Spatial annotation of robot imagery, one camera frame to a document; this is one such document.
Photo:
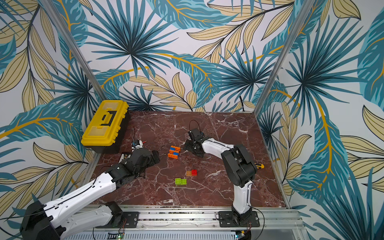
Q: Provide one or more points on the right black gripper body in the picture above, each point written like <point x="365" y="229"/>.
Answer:
<point x="192" y="145"/>

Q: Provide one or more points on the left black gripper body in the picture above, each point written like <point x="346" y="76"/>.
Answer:
<point x="151" y="162"/>

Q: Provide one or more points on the orange lego brick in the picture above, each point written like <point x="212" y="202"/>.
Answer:
<point x="174" y="148"/>
<point x="173" y="156"/>

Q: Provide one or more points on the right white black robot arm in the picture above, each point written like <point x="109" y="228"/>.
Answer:
<point x="240" y="168"/>

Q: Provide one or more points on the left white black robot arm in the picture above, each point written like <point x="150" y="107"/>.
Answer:
<point x="59" y="219"/>

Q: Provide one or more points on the yellow black toolbox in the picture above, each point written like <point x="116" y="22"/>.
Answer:
<point x="105" y="132"/>

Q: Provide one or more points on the yellow utility knife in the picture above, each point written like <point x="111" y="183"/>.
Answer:
<point x="259" y="166"/>

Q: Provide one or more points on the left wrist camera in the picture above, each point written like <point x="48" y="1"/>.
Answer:
<point x="137" y="144"/>

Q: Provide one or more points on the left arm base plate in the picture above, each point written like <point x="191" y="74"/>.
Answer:
<point x="123" y="220"/>

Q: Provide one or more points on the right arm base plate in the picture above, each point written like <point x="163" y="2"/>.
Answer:
<point x="230" y="219"/>

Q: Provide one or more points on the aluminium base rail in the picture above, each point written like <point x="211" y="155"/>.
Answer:
<point x="208" y="218"/>

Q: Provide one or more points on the right aluminium corner post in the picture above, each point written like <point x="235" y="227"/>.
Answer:
<point x="299" y="21"/>

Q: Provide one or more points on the aluminium corner post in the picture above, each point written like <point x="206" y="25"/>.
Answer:
<point x="64" y="31"/>
<point x="299" y="21"/>

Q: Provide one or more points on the left aluminium corner post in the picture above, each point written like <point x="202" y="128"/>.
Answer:
<point x="64" y="31"/>

